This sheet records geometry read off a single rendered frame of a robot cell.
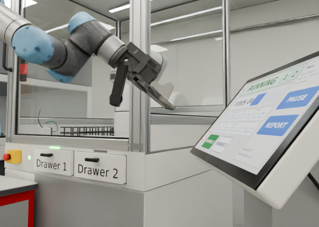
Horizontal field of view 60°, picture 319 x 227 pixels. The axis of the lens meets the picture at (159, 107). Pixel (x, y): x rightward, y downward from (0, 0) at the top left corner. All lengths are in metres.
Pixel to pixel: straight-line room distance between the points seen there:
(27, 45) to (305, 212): 0.68
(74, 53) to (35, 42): 0.15
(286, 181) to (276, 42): 3.94
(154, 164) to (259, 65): 3.36
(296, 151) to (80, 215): 1.08
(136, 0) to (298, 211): 0.91
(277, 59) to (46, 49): 3.82
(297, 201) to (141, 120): 0.63
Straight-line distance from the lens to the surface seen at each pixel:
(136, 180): 1.09
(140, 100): 1.07
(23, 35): 0.68
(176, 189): 1.28
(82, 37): 0.78
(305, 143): 0.44
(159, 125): 1.13
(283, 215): 0.65
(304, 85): 0.55
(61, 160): 1.38
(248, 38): 4.43
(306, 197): 0.67
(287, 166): 0.43
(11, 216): 1.53
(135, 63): 0.77
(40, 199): 1.58
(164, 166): 1.17
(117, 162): 1.12
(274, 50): 4.30
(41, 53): 0.67
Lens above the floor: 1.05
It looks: 3 degrees up
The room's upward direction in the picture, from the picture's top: straight up
